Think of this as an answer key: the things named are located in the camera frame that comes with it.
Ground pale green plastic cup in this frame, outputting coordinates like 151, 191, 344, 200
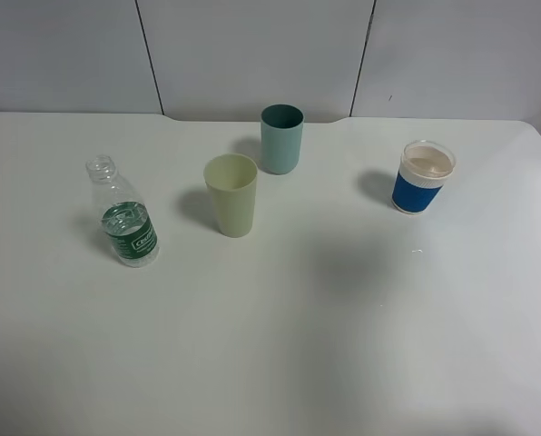
203, 154, 258, 238

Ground clear bottle with green label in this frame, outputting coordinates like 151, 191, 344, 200
85, 154, 159, 268

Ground teal plastic cup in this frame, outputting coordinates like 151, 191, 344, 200
261, 104, 305, 175

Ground blue sleeved paper cup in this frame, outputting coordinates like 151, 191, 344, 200
391, 140, 456, 214

